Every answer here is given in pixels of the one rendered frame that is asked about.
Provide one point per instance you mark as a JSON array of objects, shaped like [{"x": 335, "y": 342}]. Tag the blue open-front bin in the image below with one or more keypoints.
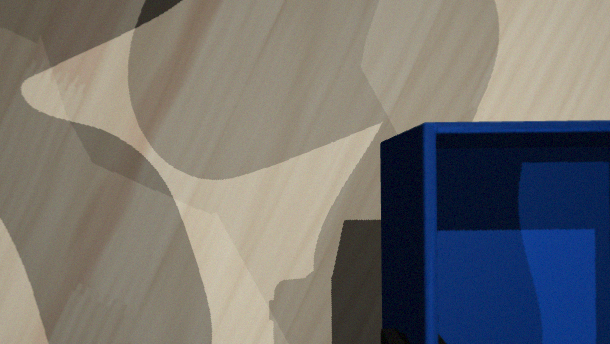
[{"x": 519, "y": 222}]

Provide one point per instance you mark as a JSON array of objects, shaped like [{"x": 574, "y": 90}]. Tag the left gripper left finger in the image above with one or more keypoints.
[{"x": 393, "y": 336}]

